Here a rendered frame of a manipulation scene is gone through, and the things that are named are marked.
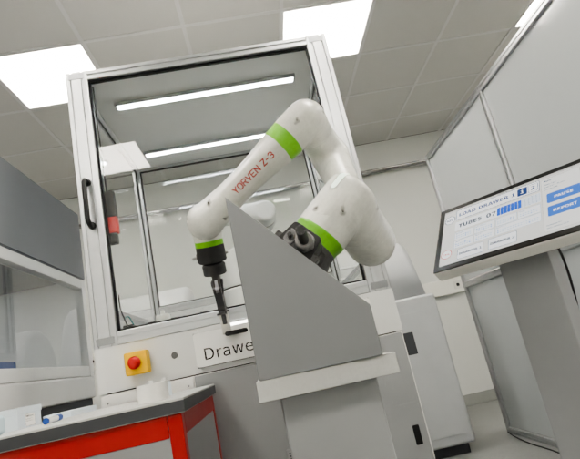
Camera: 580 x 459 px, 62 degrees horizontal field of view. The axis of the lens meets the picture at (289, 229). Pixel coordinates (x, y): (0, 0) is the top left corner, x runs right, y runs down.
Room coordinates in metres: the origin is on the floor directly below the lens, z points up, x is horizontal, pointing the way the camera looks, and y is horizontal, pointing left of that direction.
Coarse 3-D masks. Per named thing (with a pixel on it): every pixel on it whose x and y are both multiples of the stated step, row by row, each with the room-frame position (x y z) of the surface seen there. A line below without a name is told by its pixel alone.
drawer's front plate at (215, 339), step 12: (240, 324) 1.63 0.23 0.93; (204, 336) 1.62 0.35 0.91; (216, 336) 1.63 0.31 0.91; (228, 336) 1.63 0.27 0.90; (240, 336) 1.63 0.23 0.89; (204, 348) 1.62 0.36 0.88; (216, 348) 1.62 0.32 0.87; (228, 348) 1.63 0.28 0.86; (240, 348) 1.63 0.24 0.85; (252, 348) 1.64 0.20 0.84; (204, 360) 1.62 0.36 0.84; (216, 360) 1.62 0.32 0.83; (228, 360) 1.63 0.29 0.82
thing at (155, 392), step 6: (150, 384) 1.13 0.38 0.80; (156, 384) 1.13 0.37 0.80; (162, 384) 1.14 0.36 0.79; (138, 390) 1.13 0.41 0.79; (144, 390) 1.13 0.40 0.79; (150, 390) 1.13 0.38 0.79; (156, 390) 1.13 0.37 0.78; (162, 390) 1.14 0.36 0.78; (138, 396) 1.14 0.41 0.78; (144, 396) 1.13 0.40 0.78; (150, 396) 1.13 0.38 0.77; (156, 396) 1.13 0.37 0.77; (162, 396) 1.14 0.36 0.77; (168, 396) 1.16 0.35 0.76; (138, 402) 1.14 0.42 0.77; (144, 402) 1.13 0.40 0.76; (150, 402) 1.13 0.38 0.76
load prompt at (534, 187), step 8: (528, 184) 1.58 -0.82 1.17; (536, 184) 1.56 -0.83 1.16; (512, 192) 1.62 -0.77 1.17; (520, 192) 1.59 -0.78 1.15; (528, 192) 1.56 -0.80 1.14; (488, 200) 1.68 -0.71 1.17; (496, 200) 1.65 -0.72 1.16; (504, 200) 1.62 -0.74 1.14; (472, 208) 1.71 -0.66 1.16; (480, 208) 1.68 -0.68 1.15; (488, 208) 1.66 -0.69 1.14; (456, 216) 1.75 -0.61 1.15; (464, 216) 1.72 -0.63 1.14
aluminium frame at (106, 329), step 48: (240, 48) 1.67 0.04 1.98; (288, 48) 1.69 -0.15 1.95; (336, 96) 1.70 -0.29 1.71; (96, 144) 1.63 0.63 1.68; (96, 192) 1.61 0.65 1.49; (96, 240) 1.61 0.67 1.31; (96, 288) 1.61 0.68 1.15; (384, 288) 1.70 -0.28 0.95; (96, 336) 1.61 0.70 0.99; (144, 336) 1.62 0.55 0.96
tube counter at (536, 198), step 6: (528, 198) 1.55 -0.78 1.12; (534, 198) 1.53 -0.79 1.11; (540, 198) 1.52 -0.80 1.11; (510, 204) 1.59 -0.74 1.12; (516, 204) 1.57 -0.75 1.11; (522, 204) 1.56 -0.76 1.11; (528, 204) 1.54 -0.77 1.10; (492, 210) 1.64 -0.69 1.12; (498, 210) 1.62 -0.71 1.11; (504, 210) 1.60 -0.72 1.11; (510, 210) 1.58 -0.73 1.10; (486, 216) 1.64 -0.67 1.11; (492, 216) 1.62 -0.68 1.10
